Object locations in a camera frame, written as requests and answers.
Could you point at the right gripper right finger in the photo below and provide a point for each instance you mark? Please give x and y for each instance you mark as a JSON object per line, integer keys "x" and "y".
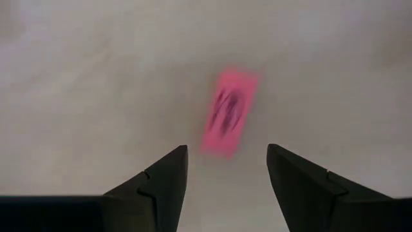
{"x": 309, "y": 199}

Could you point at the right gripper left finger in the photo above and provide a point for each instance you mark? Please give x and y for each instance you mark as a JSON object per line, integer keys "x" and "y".
{"x": 154, "y": 196}

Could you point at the pink eraser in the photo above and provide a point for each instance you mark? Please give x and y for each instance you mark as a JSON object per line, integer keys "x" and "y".
{"x": 230, "y": 112}

